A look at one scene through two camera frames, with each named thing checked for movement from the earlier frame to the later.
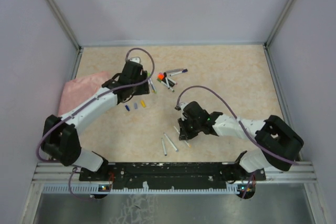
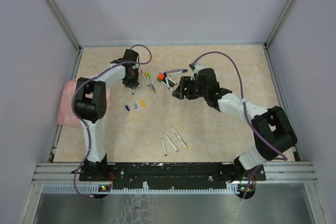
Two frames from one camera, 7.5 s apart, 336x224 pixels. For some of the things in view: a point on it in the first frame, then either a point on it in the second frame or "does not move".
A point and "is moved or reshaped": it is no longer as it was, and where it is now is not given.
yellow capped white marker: [189, 146] is moved or reshaped
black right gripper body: [190, 128] → [195, 89]
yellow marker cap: [143, 104] does not move
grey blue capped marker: [170, 142] does not move
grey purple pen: [174, 70] does not move
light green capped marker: [151, 83] does not move
